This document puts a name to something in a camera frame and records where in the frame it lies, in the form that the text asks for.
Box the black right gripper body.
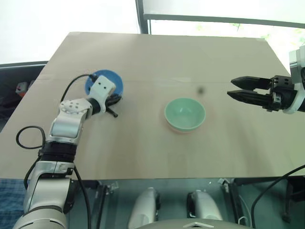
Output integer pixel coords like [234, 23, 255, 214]
[255, 74, 299, 112]

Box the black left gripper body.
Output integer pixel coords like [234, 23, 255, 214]
[104, 94, 116, 107]

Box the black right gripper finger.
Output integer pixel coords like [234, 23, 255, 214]
[226, 90, 270, 107]
[230, 76, 273, 90]

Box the blue bowl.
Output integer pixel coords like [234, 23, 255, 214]
[85, 69, 124, 105]

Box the green bowl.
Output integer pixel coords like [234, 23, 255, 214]
[163, 97, 206, 132]

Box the red and white object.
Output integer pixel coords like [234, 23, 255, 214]
[15, 82, 28, 96]

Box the black table leg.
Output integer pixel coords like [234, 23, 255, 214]
[91, 180, 120, 229]
[218, 178, 247, 226]

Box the black couch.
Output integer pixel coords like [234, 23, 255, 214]
[0, 61, 50, 133]

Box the silver left robot leg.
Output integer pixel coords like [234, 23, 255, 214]
[128, 187, 161, 229]

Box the silver robot leg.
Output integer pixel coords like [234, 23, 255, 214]
[128, 187, 161, 229]
[186, 189, 224, 221]

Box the silver right robot leg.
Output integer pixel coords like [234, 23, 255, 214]
[186, 189, 224, 221]

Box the dark rounded robot torso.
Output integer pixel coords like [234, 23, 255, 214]
[134, 219, 253, 229]

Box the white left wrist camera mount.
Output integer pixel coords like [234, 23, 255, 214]
[87, 75, 116, 113]

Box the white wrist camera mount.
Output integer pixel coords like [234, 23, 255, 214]
[87, 75, 116, 113]
[284, 44, 305, 115]

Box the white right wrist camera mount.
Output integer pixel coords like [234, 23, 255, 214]
[284, 44, 305, 115]

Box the dark window frame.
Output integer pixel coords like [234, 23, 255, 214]
[134, 0, 305, 35]

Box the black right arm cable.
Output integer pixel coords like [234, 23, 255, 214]
[251, 164, 305, 229]

